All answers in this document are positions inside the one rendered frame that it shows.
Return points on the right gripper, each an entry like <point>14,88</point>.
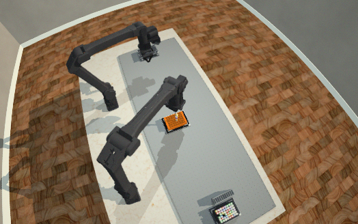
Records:
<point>174,105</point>

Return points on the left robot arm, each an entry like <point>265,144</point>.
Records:
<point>78,56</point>

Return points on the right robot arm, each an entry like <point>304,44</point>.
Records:
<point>124,141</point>

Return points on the orange tube rack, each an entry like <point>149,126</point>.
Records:
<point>172,123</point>

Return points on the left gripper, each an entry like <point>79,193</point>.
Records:
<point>143,51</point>

